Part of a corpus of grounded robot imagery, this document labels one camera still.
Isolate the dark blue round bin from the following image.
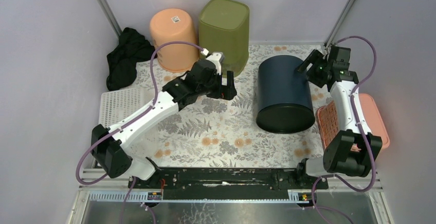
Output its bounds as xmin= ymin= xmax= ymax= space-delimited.
xmin=256 ymin=55 xmax=315 ymax=134

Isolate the pink plastic basket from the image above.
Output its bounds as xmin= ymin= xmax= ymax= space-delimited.
xmin=316 ymin=94 xmax=390 ymax=151

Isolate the green mesh waste bin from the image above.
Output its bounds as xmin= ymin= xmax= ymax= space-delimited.
xmin=198 ymin=0 xmax=250 ymax=77

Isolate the orange round bucket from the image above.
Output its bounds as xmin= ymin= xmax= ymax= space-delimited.
xmin=149 ymin=8 xmax=199 ymax=72

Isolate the white plastic basket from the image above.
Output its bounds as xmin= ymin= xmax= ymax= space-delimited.
xmin=98 ymin=87 xmax=154 ymax=127

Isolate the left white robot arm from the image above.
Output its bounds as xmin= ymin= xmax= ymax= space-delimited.
xmin=90 ymin=52 xmax=237 ymax=189

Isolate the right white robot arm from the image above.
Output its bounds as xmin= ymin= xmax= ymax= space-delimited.
xmin=295 ymin=46 xmax=383 ymax=189

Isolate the floral table mat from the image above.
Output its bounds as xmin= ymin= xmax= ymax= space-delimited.
xmin=128 ymin=45 xmax=323 ymax=168

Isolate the black cloth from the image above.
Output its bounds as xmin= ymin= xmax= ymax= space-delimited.
xmin=106 ymin=27 xmax=155 ymax=91

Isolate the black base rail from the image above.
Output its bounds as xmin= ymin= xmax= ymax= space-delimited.
xmin=128 ymin=167 xmax=316 ymax=201

